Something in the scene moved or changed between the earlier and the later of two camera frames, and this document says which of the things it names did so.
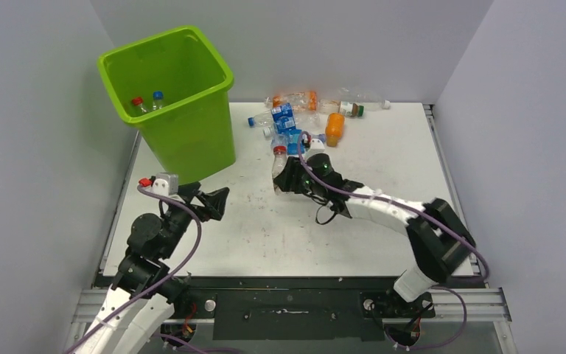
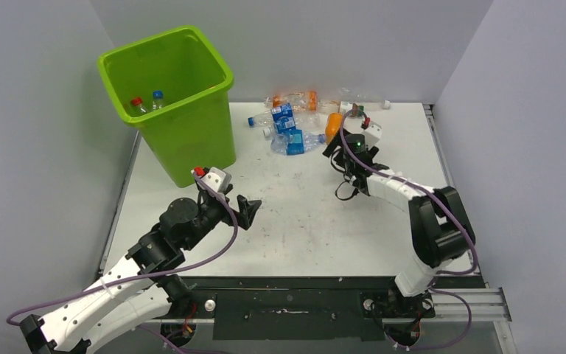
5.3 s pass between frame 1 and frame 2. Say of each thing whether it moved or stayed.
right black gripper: moved
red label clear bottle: stayed
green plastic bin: stayed
